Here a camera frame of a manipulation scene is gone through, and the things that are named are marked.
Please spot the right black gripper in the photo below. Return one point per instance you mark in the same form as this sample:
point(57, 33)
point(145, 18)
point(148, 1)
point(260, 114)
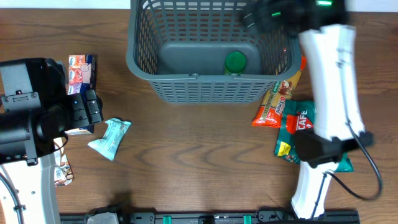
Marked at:
point(253, 17)

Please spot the green lid jar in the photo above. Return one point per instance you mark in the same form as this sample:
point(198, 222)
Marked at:
point(235, 63)

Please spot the orange spaghetti packet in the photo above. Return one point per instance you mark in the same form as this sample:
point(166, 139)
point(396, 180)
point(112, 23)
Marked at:
point(271, 109)

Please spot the green Nescafe coffee bag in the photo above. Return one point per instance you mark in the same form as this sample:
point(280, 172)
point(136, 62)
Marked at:
point(295, 130)

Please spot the light teal snack packet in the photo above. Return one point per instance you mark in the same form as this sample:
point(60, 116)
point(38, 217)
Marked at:
point(108, 145)

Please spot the Kleenex tissue multipack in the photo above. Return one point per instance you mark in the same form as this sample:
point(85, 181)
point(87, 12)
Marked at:
point(81, 74)

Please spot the beige granola snack pouch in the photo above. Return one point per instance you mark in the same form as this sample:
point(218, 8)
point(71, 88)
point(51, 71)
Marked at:
point(63, 174)

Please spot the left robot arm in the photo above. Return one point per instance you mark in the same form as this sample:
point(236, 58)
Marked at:
point(37, 110)

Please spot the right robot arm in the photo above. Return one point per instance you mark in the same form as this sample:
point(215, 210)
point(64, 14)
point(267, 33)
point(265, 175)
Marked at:
point(327, 40)

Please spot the grey plastic basket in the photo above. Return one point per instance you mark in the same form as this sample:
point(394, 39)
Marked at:
point(180, 48)

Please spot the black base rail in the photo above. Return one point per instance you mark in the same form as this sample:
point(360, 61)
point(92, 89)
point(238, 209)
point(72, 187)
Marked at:
point(260, 216)

